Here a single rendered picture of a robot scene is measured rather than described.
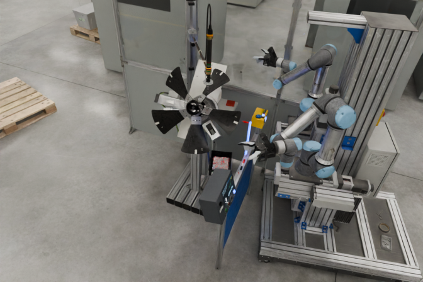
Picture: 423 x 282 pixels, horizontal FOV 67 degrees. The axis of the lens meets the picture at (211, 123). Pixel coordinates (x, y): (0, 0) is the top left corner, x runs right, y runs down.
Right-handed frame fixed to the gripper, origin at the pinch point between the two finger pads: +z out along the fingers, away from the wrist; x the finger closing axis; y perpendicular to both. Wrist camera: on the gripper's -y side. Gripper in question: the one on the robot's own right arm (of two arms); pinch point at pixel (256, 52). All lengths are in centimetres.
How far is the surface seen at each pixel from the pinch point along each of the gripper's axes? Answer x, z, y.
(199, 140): -82, 1, 35
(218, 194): -130, -51, 3
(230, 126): -67, -18, 22
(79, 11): 105, 430, 113
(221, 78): -47.0, 3.7, -0.9
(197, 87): -43, 31, 22
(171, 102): -68, 40, 25
